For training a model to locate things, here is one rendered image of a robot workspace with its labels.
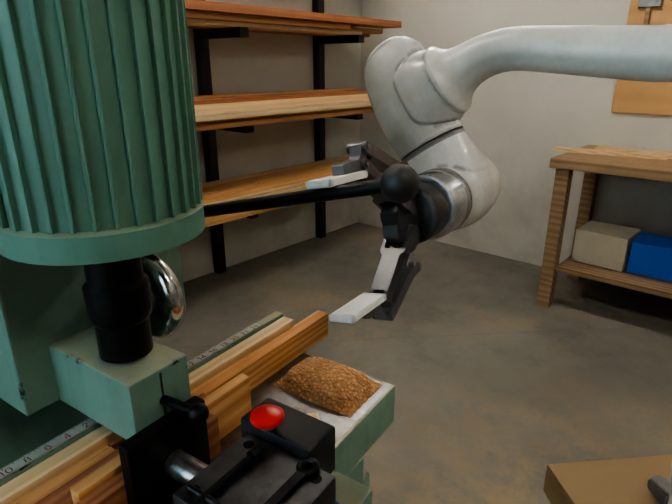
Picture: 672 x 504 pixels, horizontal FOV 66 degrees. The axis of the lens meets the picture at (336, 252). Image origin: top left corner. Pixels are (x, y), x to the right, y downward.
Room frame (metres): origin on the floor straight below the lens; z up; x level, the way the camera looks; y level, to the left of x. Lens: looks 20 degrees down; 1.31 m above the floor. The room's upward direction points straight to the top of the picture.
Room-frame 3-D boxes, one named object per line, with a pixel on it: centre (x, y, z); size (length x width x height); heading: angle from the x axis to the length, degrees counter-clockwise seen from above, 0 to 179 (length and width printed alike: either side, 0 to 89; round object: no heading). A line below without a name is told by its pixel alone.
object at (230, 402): (0.45, 0.17, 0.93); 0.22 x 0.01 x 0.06; 146
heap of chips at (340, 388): (0.60, 0.01, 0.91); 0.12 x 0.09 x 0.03; 56
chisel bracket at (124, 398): (0.47, 0.23, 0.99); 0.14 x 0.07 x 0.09; 56
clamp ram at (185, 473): (0.39, 0.14, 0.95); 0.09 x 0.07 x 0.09; 146
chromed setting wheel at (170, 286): (0.63, 0.25, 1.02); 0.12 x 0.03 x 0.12; 56
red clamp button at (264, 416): (0.38, 0.06, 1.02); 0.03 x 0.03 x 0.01
